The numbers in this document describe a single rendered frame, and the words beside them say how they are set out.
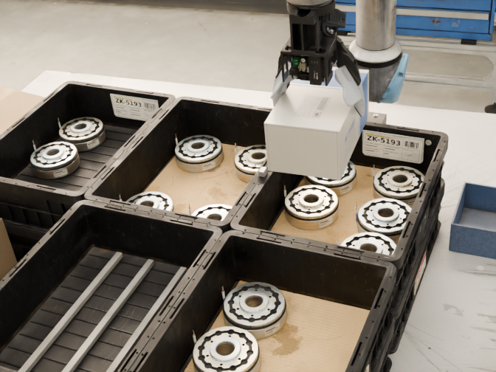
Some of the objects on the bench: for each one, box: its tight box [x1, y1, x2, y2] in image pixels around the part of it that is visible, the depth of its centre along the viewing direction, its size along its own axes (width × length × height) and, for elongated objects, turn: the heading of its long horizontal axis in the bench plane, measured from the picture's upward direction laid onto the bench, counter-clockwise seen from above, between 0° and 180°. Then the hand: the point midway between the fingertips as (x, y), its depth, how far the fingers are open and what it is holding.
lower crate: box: [388, 182, 445, 354], centre depth 151 cm, size 40×30×12 cm
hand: (319, 109), depth 127 cm, fingers closed on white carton, 14 cm apart
